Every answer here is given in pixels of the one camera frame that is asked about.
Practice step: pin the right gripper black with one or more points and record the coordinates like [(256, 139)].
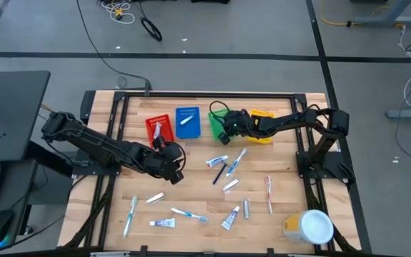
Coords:
[(241, 123)]

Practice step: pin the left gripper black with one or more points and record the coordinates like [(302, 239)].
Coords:
[(166, 160)]

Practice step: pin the small white toothpaste tube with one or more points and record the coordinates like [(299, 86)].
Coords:
[(163, 223), (157, 131), (230, 218)]

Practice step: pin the blue and white toothbrush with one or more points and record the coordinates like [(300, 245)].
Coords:
[(188, 213), (235, 163)]

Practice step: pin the red and white toothpaste tube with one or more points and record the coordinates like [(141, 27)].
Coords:
[(216, 161)]

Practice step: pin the teal and white toothbrush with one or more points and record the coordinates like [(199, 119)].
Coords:
[(130, 216)]

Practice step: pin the red and white toothbrush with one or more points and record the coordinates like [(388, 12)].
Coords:
[(269, 194)]

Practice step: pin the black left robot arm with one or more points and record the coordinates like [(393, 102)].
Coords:
[(95, 144)]

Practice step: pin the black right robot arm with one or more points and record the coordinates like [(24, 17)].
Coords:
[(291, 123)]

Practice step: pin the green plastic basket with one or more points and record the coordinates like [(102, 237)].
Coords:
[(214, 125)]

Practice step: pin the yellow plastic basket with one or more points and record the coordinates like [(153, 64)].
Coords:
[(262, 140)]

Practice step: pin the red plastic basket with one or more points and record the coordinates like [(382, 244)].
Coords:
[(166, 125)]

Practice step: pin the blue plastic basket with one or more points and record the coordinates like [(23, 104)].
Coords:
[(187, 132)]

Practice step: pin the yellow canister with white lid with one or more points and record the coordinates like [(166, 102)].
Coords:
[(309, 226)]

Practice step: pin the grey keyboard tray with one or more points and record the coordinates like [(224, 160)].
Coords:
[(16, 192)]

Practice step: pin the black desk top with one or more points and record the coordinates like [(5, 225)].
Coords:
[(13, 114)]

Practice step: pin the grey desk foot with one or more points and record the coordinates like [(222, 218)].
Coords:
[(409, 114)]

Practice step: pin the black glowing computer mouse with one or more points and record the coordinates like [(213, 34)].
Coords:
[(0, 225)]

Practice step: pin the grey desk leg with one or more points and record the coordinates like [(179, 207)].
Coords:
[(387, 20)]

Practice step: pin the black aluminium rig frame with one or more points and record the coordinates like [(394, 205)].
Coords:
[(209, 95)]

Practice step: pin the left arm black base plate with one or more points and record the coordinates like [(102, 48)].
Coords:
[(80, 167)]

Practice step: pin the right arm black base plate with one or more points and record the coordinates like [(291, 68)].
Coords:
[(334, 167)]

